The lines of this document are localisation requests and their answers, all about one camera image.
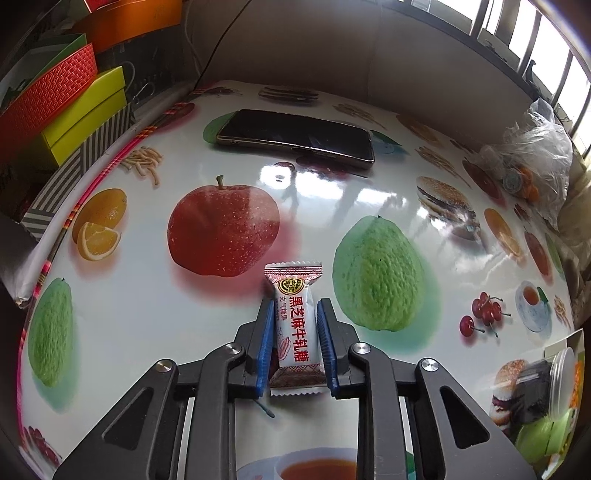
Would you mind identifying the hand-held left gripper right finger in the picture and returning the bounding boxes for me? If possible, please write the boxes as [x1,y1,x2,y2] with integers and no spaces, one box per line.
[316,298,539,480]

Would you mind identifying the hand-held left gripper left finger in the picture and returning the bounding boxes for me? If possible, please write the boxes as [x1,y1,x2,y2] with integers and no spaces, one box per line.
[52,298,276,480]

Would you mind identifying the white nougat candy packet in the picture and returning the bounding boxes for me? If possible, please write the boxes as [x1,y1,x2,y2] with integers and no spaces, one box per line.
[264,260,326,397]

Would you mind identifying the green glass jar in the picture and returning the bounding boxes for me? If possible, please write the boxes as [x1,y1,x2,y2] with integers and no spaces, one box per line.
[515,411,578,467]

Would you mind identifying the clear jar with white lid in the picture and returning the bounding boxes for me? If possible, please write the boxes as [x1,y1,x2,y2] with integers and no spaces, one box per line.
[508,346,578,428]

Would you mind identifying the black smartphone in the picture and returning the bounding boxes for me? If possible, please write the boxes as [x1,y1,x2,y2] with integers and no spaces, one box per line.
[216,109,376,164]

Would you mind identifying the black white striped box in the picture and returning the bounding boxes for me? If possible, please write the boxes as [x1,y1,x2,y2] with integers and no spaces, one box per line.
[21,104,137,236]

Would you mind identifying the cream patterned curtain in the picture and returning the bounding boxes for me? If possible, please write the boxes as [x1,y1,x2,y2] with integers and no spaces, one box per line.
[554,152,591,324]

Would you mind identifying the yellow-green box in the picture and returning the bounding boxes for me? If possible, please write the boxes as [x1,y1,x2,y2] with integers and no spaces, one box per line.
[41,66,127,168]

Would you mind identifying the clear plastic bag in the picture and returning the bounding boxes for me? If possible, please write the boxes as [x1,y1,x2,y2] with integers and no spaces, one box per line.
[480,97,575,229]

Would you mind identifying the orange box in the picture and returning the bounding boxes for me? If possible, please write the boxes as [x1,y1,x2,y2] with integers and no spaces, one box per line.
[85,0,183,49]

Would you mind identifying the window with bars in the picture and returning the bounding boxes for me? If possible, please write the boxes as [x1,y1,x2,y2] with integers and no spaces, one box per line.
[392,0,591,158]

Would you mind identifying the red bag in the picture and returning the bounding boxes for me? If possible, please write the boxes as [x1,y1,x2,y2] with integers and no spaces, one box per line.
[83,0,134,12]

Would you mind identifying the black cable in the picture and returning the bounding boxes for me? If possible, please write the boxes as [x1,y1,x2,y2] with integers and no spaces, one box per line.
[191,0,254,90]

